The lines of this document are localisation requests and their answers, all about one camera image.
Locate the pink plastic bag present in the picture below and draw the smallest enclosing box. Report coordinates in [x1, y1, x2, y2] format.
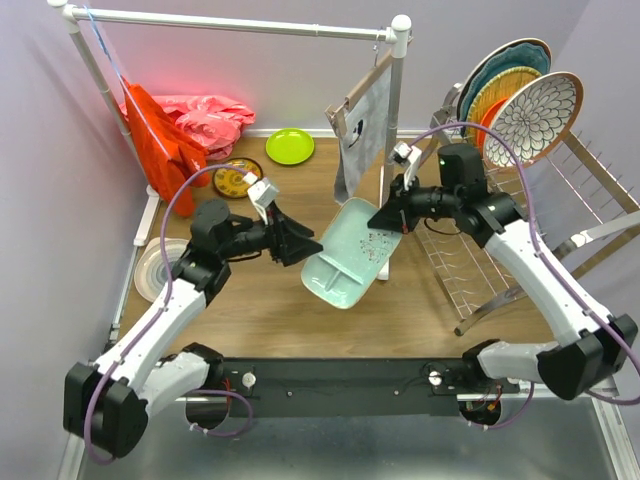
[136, 95, 256, 161]

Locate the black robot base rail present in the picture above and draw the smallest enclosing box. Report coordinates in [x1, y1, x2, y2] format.
[199, 357, 520, 419]

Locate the light blue divided tray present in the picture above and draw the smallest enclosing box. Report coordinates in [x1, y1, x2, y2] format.
[301, 197, 402, 309]

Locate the large floral ceramic plate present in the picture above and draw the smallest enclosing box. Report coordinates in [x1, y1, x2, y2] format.
[455, 37, 553, 116]

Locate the orange plastic plate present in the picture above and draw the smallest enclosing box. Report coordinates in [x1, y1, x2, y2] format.
[476, 97, 508, 151]

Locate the blue wire hanger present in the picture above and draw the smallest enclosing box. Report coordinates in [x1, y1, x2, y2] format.
[82, 4, 171, 159]

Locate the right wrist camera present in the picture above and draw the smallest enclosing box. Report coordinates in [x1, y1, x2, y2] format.
[388, 141, 422, 191]

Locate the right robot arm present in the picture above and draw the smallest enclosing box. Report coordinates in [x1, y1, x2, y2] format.
[367, 142, 638, 400]

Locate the lime green plate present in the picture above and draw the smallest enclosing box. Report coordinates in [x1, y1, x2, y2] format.
[265, 128, 315, 166]

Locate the white striped plate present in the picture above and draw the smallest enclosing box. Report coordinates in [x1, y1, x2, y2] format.
[134, 237, 189, 302]

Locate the metal dish rack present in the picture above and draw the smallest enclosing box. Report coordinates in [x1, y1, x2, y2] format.
[394, 82, 640, 337]

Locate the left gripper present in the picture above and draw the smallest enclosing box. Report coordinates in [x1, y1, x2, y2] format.
[220, 200, 325, 267]

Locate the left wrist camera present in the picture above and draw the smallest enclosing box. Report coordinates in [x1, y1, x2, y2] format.
[243, 172, 280, 223]

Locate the teal scalloped plate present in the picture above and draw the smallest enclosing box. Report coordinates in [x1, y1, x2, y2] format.
[458, 41, 551, 134]

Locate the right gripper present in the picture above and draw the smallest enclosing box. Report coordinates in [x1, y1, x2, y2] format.
[368, 170, 460, 234]

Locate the orange garment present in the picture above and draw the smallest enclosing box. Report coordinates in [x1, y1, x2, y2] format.
[122, 81, 210, 217]

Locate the white clothes rack frame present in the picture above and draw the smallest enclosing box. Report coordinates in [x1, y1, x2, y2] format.
[47, 0, 414, 281]

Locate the brown rim floral plate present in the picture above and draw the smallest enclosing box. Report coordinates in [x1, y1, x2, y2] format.
[482, 71, 584, 169]

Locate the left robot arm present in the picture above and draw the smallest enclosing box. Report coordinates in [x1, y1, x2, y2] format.
[63, 199, 323, 465]

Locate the woven bamboo plate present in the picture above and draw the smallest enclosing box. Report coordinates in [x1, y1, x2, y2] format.
[466, 66, 542, 124]

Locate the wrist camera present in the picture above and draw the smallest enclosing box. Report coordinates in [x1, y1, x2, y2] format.
[388, 141, 422, 191]
[243, 172, 280, 223]

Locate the dark yellow patterned plate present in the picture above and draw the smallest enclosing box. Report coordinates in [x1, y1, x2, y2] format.
[212, 157, 264, 199]

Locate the beige clip hanger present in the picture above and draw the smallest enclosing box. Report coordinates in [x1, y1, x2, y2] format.
[325, 31, 413, 142]

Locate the grey panda towel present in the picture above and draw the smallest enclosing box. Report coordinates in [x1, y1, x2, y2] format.
[334, 71, 390, 204]

